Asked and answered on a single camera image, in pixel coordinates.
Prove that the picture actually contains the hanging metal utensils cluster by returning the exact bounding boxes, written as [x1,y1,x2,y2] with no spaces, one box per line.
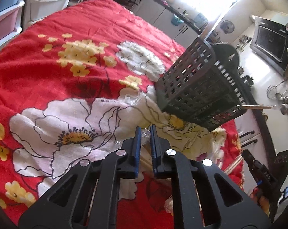
[236,35,252,52]

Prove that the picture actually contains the red floral blanket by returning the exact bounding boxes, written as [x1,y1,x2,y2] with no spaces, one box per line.
[0,0,245,229]

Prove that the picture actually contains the drawer tower beige blue pink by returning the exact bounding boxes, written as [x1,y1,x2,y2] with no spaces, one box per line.
[0,0,26,53]

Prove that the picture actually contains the clear plastic bag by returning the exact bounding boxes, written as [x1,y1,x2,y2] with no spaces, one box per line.
[140,128,151,146]
[163,195,175,214]

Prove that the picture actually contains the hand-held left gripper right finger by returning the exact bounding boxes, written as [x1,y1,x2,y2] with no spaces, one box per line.
[150,124,271,229]

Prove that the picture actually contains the black perforated utensil basket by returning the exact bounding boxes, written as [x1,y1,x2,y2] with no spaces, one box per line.
[155,38,246,132]

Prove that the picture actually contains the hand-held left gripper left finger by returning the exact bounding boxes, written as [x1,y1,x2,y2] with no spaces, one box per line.
[18,126,144,229]

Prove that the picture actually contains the teal hanging bin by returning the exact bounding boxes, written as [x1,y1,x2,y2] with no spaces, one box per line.
[173,14,184,26]

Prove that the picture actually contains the person's right hand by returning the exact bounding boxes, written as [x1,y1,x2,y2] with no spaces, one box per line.
[252,186,270,217]

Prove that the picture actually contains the black range hood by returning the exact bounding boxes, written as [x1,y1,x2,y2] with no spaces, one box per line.
[250,16,288,76]

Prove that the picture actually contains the countertop bottles and jars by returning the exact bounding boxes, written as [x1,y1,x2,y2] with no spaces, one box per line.
[146,0,209,30]

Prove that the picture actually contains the wire skimmer strainer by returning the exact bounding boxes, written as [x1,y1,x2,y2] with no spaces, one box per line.
[266,77,288,99]

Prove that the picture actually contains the dark metal kettle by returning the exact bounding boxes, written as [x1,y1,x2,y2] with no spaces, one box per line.
[243,75,254,87]

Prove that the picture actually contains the dark round pan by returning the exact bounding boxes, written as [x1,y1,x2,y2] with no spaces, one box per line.
[214,42,240,77]

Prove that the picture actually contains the round wall exhaust fan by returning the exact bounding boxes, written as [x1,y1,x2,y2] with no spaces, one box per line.
[221,20,235,34]

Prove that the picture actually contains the wooden utensil handle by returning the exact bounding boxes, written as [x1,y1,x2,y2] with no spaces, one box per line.
[242,104,276,110]

